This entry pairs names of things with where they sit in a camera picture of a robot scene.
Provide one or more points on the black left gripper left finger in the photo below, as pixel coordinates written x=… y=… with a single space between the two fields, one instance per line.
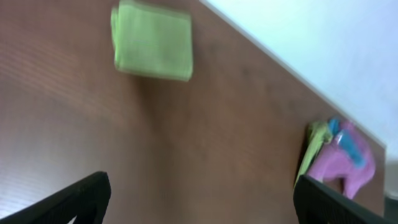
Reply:
x=84 y=202

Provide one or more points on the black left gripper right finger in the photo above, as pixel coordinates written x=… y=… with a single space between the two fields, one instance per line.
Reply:
x=315 y=203

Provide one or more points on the light green cloth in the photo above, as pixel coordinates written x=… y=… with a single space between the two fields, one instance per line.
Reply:
x=152 y=41

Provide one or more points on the purple cloth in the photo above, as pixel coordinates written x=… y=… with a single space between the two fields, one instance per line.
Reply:
x=333 y=163

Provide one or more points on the olive green cloth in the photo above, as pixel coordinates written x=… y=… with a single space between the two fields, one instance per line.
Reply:
x=318 y=134

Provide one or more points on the blue cloth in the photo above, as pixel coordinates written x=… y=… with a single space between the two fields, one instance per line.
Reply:
x=346 y=142

